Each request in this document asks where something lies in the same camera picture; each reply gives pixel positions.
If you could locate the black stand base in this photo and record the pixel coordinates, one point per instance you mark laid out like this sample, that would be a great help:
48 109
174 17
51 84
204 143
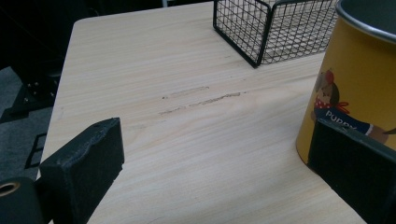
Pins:
34 93

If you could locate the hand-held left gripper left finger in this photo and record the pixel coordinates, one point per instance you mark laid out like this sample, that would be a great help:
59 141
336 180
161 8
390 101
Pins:
81 174

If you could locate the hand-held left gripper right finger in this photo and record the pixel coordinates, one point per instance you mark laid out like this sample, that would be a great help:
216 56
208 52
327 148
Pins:
355 168

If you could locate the yellow cup with dog print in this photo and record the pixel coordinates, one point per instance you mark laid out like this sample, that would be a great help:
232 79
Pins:
351 77

